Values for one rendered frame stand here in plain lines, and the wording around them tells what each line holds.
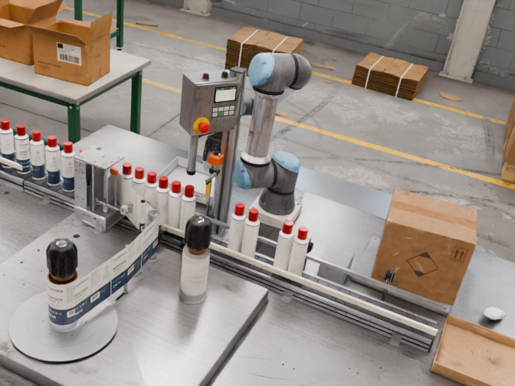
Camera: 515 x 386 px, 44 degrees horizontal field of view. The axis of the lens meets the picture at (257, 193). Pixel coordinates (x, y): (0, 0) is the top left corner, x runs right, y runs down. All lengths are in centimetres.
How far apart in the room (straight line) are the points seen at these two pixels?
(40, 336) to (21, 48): 241
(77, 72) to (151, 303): 200
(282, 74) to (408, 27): 523
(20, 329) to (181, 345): 46
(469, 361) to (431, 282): 30
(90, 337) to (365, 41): 608
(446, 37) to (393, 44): 58
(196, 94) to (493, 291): 131
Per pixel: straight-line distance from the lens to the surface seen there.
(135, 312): 203
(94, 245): 230
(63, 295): 187
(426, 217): 228
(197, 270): 198
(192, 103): 210
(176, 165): 284
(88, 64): 374
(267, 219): 255
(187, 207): 227
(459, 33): 732
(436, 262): 227
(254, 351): 201
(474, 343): 228
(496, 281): 262
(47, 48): 384
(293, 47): 632
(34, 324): 199
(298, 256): 215
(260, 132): 235
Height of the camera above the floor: 225
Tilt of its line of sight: 31 degrees down
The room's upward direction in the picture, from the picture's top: 9 degrees clockwise
